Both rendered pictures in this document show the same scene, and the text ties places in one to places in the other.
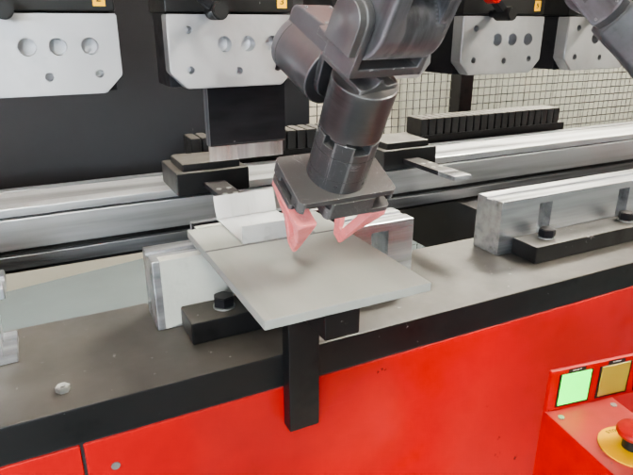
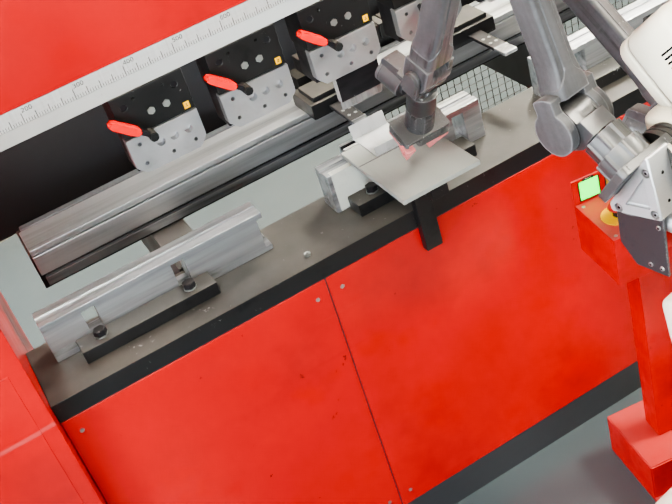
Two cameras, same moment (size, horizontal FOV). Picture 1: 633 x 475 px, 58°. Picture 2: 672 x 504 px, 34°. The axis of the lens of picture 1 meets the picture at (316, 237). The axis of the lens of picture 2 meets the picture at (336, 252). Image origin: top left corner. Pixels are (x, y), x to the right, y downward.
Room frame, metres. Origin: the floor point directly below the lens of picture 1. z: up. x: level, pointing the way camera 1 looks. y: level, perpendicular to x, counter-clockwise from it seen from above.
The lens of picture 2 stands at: (-1.31, -0.08, 2.15)
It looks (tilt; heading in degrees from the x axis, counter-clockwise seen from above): 35 degrees down; 9
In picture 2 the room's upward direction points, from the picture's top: 18 degrees counter-clockwise
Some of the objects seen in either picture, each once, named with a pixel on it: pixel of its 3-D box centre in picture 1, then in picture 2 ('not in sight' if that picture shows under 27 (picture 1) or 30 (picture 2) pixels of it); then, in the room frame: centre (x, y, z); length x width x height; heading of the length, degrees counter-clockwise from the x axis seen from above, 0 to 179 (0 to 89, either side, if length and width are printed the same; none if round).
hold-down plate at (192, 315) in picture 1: (295, 301); (412, 175); (0.70, 0.03, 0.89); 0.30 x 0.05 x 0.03; 116
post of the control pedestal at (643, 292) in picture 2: not in sight; (652, 341); (0.57, -0.41, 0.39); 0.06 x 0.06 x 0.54; 18
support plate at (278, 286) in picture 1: (295, 257); (408, 158); (0.60, 0.02, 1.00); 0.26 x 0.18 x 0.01; 26
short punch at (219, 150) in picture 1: (245, 121); (357, 80); (0.74, 0.09, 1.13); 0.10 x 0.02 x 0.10; 116
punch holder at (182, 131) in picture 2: not in sight; (153, 115); (0.54, 0.47, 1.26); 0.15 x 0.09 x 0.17; 116
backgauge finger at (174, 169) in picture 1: (218, 181); (339, 103); (0.88, 0.16, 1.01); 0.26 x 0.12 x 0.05; 26
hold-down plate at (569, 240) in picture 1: (586, 237); (618, 66); (0.95, -0.48, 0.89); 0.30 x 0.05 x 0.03; 116
